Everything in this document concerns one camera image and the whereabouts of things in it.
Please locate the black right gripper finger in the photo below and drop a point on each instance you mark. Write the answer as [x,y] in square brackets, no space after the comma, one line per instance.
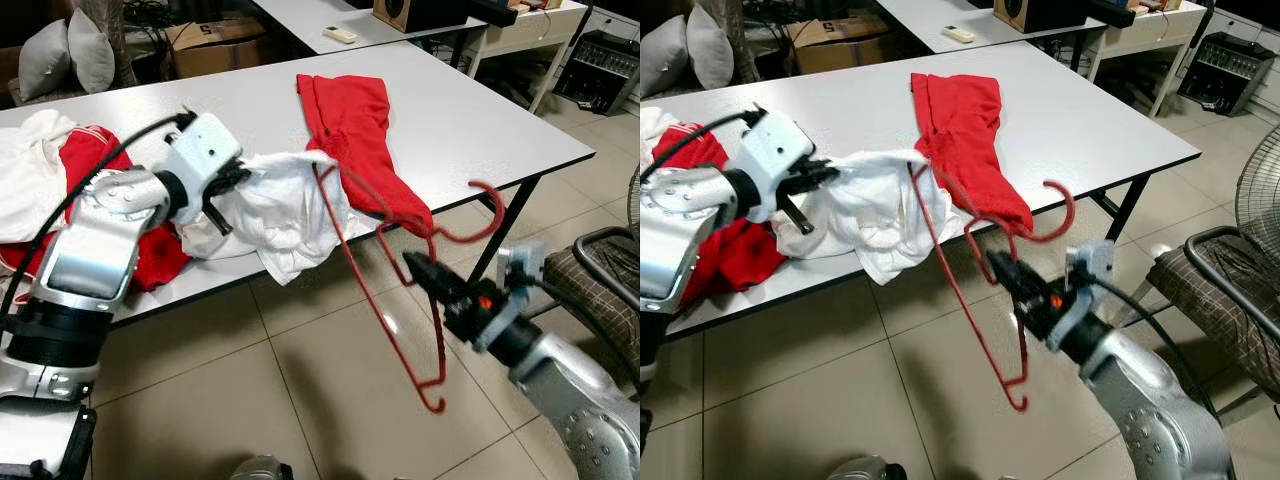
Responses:
[1010,272]
[434,294]
[1015,295]
[428,273]

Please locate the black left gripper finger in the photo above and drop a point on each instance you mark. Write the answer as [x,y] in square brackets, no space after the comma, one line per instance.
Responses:
[820,170]
[240,187]
[820,187]
[238,170]

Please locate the white shirt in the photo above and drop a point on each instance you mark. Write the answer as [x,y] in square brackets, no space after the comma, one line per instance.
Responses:
[870,210]
[280,210]

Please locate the plain red garment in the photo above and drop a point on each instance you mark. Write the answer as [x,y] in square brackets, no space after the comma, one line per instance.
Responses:
[350,120]
[960,120]

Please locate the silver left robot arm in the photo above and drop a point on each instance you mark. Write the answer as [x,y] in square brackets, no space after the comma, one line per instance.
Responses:
[85,260]
[680,260]

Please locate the red garment with white stripes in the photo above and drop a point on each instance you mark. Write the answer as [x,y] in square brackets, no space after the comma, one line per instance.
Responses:
[745,260]
[85,150]

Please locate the brown cardboard box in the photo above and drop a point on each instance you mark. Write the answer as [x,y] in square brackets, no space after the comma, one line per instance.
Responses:
[835,50]
[215,55]

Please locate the grey pillow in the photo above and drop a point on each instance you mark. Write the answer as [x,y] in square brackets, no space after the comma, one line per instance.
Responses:
[665,60]
[710,45]
[45,60]
[90,50]

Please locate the white office table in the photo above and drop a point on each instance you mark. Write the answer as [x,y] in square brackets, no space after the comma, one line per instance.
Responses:
[300,15]
[920,15]

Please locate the white remote control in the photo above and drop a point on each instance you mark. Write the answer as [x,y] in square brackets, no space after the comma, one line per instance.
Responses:
[340,35]
[959,34]

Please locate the black audio mixer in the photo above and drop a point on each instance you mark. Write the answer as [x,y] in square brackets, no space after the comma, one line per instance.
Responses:
[600,75]
[1225,75]

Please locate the grey left robot leg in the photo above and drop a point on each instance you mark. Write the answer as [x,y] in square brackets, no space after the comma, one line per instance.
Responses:
[865,470]
[262,470]

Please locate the standing fan grille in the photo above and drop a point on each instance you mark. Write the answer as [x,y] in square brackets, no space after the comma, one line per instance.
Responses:
[1262,205]

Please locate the brown wooden speaker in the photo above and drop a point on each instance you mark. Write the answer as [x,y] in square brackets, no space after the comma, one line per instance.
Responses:
[1040,14]
[420,14]

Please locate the black long device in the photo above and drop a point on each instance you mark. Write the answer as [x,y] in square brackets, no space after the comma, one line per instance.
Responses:
[495,12]
[1112,12]

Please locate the cream desk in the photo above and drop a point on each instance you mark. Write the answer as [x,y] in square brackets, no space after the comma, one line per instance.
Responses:
[1160,25]
[540,25]

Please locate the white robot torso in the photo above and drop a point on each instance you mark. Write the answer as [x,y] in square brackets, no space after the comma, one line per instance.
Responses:
[40,440]

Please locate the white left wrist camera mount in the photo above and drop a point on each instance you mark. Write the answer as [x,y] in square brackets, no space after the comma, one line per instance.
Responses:
[775,150]
[205,150]

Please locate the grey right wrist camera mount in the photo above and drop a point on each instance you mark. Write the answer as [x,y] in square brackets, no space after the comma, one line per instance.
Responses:
[520,270]
[1090,265]

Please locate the black table leg frame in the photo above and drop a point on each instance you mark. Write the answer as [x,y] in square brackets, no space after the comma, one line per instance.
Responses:
[506,230]
[1108,200]

